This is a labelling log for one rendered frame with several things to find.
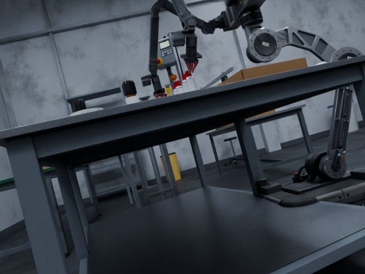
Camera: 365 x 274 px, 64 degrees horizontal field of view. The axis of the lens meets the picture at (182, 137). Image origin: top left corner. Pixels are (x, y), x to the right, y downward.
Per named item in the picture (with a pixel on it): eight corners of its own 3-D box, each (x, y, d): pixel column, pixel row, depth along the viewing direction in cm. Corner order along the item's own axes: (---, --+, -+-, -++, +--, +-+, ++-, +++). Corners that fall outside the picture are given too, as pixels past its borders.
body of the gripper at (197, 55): (180, 57, 157) (180, 44, 153) (197, 55, 160) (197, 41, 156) (184, 62, 152) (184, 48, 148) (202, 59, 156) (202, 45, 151)
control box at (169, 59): (160, 70, 227) (153, 47, 228) (180, 63, 223) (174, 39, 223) (155, 68, 218) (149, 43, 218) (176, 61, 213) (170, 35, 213)
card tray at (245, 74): (207, 102, 122) (205, 93, 122) (260, 90, 130) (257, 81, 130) (244, 81, 93) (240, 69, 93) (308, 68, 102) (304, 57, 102)
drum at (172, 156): (181, 177, 650) (174, 151, 651) (183, 179, 615) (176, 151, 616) (166, 181, 645) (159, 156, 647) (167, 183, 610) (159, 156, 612)
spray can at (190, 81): (191, 107, 168) (182, 73, 169) (199, 105, 170) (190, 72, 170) (194, 105, 163) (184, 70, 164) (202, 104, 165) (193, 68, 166)
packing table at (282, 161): (216, 173, 555) (205, 133, 557) (256, 162, 565) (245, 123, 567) (260, 186, 337) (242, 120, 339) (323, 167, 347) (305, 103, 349)
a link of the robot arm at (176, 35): (194, 18, 147) (192, 26, 156) (171, 19, 146) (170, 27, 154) (196, 41, 146) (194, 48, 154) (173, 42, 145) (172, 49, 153)
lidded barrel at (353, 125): (350, 129, 703) (342, 102, 705) (367, 127, 648) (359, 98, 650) (329, 135, 696) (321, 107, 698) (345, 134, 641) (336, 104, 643)
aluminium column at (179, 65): (190, 122, 216) (167, 35, 218) (196, 121, 218) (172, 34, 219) (192, 121, 212) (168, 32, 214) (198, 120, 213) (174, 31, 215)
